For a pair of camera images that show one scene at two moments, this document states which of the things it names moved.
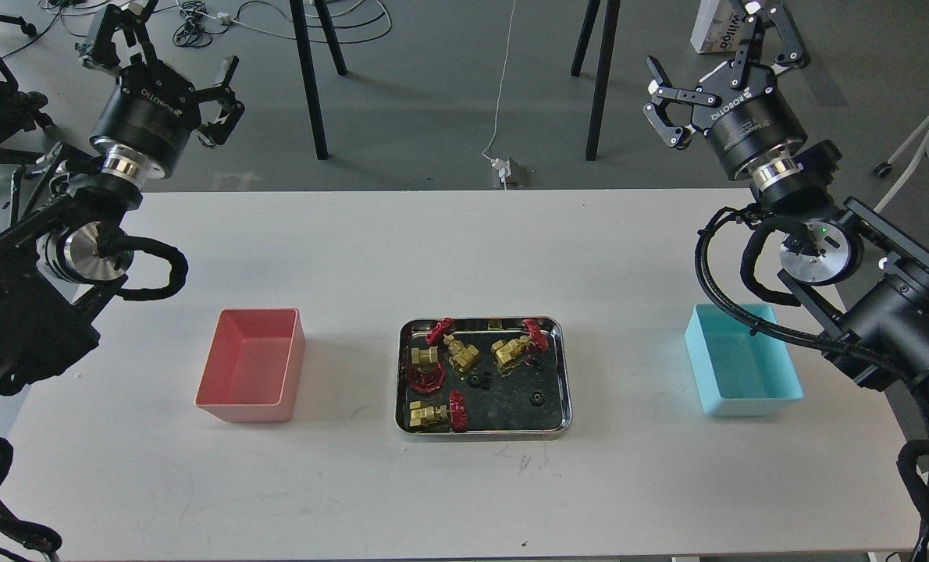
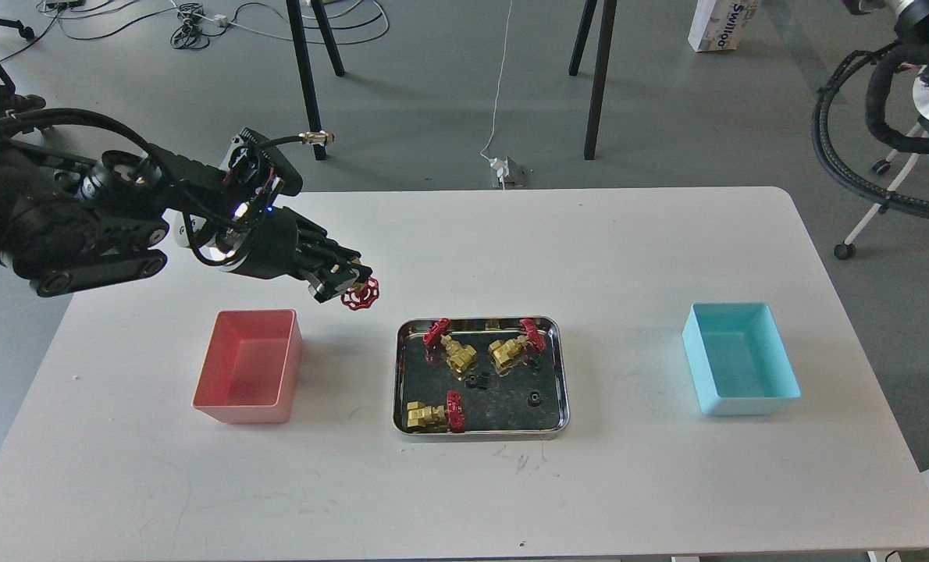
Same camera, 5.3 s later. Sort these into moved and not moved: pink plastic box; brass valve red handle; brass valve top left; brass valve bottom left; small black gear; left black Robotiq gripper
Moved: left black Robotiq gripper; brass valve red handle
Not moved: small black gear; brass valve top left; brass valve bottom left; pink plastic box
